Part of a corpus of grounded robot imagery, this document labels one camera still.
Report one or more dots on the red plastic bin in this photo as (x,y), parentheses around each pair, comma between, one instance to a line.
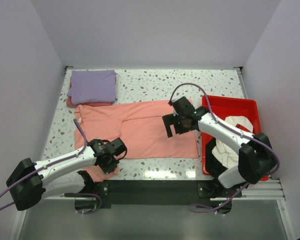
(226,106)

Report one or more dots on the folded dark pink t shirt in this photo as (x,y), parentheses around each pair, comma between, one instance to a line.
(90,104)

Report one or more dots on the folded purple t shirt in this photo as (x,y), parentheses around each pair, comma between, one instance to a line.
(92,86)

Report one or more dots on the aluminium table frame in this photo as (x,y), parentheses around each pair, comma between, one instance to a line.
(140,85)

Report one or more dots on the salmon pink t shirt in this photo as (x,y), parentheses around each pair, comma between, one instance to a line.
(140,127)

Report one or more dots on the white t shirt red print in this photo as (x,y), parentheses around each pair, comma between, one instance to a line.
(223,153)

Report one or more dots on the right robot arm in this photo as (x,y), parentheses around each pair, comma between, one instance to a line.
(256,157)

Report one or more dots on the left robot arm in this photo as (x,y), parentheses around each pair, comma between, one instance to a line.
(30,182)

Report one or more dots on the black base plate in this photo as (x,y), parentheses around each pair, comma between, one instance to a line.
(152,192)

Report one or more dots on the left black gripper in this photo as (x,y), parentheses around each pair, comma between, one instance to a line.
(111,167)

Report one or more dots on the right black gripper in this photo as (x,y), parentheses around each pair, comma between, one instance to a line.
(170,119)

